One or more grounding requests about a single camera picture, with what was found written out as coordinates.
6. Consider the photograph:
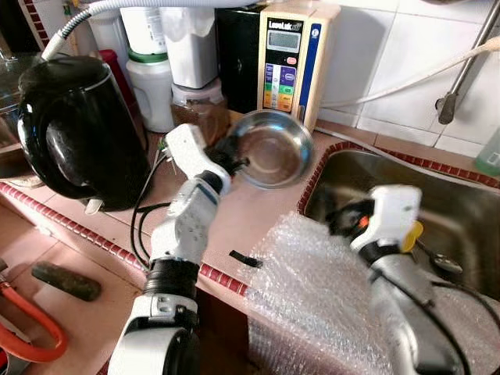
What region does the stainless steel bowl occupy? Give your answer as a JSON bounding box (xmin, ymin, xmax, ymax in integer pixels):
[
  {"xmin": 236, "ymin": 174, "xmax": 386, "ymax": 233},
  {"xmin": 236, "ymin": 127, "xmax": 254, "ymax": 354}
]
[{"xmin": 227, "ymin": 109, "xmax": 315, "ymax": 190}]

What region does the metal spoon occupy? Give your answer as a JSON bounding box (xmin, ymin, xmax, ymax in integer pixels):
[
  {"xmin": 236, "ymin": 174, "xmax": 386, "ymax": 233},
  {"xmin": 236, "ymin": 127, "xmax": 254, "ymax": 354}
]
[{"xmin": 418, "ymin": 238, "xmax": 463, "ymax": 274}]

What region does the brown powder plastic jar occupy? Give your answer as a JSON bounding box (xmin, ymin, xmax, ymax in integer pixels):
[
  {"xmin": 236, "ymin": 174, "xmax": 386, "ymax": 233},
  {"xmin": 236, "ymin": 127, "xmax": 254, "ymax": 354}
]
[{"xmin": 170, "ymin": 78, "xmax": 231, "ymax": 145}]

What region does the thin white drain tube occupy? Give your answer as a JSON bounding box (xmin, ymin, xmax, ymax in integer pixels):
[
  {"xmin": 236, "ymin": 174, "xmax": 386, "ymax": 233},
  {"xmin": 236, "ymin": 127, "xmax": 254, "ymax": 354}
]
[{"xmin": 316, "ymin": 125, "xmax": 500, "ymax": 188}]

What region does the clear bubble wrap sheet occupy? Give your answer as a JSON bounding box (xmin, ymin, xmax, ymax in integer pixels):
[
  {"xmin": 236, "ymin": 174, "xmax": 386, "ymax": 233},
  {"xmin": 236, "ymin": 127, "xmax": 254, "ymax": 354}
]
[{"xmin": 246, "ymin": 211, "xmax": 500, "ymax": 375}]

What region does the white jar green lid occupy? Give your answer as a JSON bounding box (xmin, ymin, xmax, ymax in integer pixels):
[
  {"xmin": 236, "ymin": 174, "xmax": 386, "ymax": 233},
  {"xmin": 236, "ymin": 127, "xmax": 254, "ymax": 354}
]
[{"xmin": 125, "ymin": 48, "xmax": 177, "ymax": 134}]

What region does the small black plastic piece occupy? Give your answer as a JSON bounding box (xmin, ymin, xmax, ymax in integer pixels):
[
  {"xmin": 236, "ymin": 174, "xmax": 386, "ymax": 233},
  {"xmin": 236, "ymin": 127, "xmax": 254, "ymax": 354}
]
[{"xmin": 229, "ymin": 250, "xmax": 263, "ymax": 269}]

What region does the stainless steel sink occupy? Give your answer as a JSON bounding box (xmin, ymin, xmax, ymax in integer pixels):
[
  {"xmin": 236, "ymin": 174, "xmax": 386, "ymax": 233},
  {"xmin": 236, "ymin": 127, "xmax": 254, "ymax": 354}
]
[{"xmin": 297, "ymin": 142, "xmax": 500, "ymax": 302}]

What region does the beige water ionizer machine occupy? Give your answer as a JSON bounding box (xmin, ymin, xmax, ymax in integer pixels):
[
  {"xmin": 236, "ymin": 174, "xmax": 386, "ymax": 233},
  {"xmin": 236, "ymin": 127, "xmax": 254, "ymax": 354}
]
[{"xmin": 215, "ymin": 0, "xmax": 341, "ymax": 134}]

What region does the frosted white plastic container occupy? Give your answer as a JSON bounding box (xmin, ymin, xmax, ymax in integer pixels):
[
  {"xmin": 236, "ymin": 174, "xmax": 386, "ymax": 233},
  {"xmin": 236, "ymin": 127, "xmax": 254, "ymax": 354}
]
[{"xmin": 160, "ymin": 6, "xmax": 220, "ymax": 88}]

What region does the small white plastic piece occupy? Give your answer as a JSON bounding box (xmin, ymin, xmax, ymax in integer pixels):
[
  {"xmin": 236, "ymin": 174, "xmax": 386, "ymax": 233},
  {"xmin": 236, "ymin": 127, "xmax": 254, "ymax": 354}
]
[{"xmin": 84, "ymin": 197, "xmax": 105, "ymax": 216}]

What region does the black electric kettle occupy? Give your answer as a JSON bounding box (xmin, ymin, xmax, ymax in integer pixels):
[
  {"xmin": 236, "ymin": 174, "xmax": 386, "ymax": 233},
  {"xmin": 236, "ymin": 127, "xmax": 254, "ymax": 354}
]
[{"xmin": 17, "ymin": 55, "xmax": 151, "ymax": 212}]

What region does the red plastic container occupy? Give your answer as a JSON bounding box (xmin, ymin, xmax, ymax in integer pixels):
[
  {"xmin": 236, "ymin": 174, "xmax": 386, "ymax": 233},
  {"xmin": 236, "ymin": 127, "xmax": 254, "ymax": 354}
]
[{"xmin": 98, "ymin": 48, "xmax": 138, "ymax": 110}]

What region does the white labelled bottle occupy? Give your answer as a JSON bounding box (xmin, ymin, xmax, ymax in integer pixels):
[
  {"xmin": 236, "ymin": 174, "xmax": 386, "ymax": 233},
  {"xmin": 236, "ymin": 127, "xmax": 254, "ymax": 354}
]
[{"xmin": 121, "ymin": 6, "xmax": 169, "ymax": 55}]

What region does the clear dish soap bottle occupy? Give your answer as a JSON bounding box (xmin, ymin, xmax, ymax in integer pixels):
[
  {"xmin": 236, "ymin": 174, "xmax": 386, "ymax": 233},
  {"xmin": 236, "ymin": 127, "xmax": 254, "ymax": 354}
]
[{"xmin": 473, "ymin": 129, "xmax": 500, "ymax": 179}]

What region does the clear plastic container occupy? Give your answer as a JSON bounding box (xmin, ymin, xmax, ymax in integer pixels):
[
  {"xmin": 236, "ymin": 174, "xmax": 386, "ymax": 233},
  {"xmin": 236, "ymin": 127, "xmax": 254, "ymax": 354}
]
[{"xmin": 86, "ymin": 9, "xmax": 126, "ymax": 57}]

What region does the metal faucet pipe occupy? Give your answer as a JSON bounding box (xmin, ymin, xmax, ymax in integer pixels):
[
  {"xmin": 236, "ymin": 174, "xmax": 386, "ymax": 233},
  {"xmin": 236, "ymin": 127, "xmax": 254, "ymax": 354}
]
[{"xmin": 435, "ymin": 0, "xmax": 500, "ymax": 126}]

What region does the dark green cylinder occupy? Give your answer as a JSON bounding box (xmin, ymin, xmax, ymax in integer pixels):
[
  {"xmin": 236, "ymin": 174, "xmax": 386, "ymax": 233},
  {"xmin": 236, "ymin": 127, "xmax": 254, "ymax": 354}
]
[{"xmin": 31, "ymin": 262, "xmax": 102, "ymax": 302}]

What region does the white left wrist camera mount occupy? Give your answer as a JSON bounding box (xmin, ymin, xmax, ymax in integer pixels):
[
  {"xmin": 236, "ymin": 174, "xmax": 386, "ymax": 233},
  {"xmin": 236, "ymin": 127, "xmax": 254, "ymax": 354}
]
[{"xmin": 164, "ymin": 123, "xmax": 208, "ymax": 177}]

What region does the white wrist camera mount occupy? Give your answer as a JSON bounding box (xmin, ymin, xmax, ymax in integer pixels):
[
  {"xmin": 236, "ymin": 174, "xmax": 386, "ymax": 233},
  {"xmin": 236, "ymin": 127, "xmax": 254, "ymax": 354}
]
[
  {"xmin": 164, "ymin": 123, "xmax": 208, "ymax": 177},
  {"xmin": 350, "ymin": 184, "xmax": 423, "ymax": 252}
]

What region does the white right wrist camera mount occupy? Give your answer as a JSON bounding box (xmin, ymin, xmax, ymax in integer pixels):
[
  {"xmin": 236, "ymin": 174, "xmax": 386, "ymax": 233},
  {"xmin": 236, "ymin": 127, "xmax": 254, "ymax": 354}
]
[{"xmin": 350, "ymin": 184, "xmax": 423, "ymax": 252}]

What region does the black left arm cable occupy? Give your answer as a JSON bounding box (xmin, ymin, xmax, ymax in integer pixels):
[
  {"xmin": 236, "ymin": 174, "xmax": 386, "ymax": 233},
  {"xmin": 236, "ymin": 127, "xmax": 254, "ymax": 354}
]
[{"xmin": 129, "ymin": 145, "xmax": 177, "ymax": 270}]

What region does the beige water hose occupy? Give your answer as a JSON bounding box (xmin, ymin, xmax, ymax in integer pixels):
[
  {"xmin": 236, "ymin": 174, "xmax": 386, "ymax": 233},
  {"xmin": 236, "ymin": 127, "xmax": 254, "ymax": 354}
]
[{"xmin": 320, "ymin": 39, "xmax": 500, "ymax": 110}]

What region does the grey corrugated flexible hose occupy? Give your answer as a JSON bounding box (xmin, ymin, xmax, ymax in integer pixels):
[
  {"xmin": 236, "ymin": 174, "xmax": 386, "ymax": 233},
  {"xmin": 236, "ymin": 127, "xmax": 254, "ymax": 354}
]
[{"xmin": 41, "ymin": 0, "xmax": 259, "ymax": 62}]

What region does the orange hose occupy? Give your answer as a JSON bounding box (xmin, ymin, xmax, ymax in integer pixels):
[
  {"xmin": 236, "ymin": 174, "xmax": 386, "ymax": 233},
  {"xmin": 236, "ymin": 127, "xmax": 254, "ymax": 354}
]
[{"xmin": 0, "ymin": 280, "xmax": 67, "ymax": 364}]

